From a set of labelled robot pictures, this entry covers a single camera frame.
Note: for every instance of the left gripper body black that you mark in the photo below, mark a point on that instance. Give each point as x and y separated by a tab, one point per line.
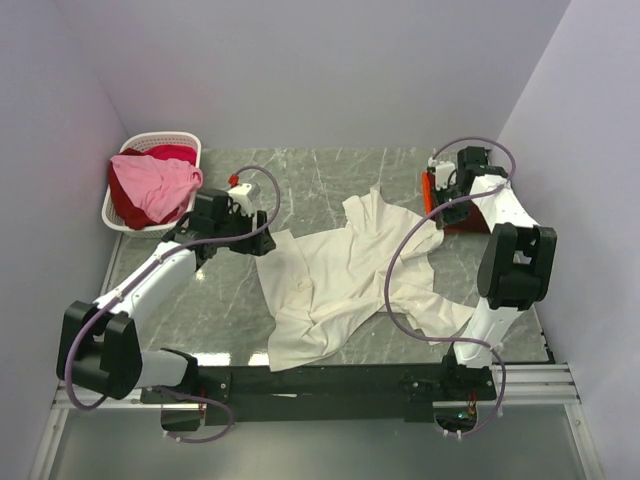
234	224

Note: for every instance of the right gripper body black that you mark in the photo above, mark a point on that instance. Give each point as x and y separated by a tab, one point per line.
454	213

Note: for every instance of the cream white t-shirt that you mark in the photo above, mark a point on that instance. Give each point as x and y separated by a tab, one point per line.
320	288

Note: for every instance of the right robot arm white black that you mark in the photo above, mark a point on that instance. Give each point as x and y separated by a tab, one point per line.
515	269

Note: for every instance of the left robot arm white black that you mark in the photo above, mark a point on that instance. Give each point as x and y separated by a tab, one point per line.
99	347

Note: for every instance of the folded orange t-shirt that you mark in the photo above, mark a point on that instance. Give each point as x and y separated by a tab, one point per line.
426	192

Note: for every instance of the folded maroon t-shirt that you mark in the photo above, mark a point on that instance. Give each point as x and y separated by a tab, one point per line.
464	218

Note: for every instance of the pink t-shirt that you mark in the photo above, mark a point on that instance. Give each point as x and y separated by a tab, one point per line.
162	189

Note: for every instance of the red t-shirt in basket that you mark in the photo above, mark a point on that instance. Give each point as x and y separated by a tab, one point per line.
133	217

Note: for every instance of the black base beam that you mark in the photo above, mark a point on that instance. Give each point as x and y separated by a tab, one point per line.
339	392

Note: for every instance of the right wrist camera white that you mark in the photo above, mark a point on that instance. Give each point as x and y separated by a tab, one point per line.
441	172

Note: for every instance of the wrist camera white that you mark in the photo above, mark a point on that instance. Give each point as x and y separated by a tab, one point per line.
441	172
243	194

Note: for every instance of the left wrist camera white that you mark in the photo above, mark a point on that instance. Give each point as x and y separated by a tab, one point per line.
243	194

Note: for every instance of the aluminium frame rail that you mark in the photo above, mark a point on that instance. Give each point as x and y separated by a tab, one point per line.
534	429

